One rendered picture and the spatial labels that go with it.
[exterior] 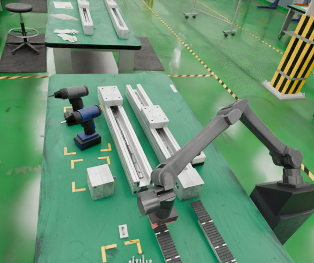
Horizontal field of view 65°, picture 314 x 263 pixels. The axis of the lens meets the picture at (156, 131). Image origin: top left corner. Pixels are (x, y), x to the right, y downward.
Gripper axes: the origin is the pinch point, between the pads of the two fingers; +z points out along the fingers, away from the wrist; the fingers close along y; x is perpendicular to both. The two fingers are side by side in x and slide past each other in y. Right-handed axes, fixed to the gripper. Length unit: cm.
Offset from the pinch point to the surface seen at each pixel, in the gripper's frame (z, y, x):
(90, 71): 59, -13, -249
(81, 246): 3.5, 28.9, -1.7
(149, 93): 3, -32, -100
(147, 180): -1.2, -2.1, -20.6
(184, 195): -0.5, -15.4, -9.4
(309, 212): 3, -71, 12
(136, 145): -5.2, -2.8, -39.8
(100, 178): -6.0, 18.2, -22.8
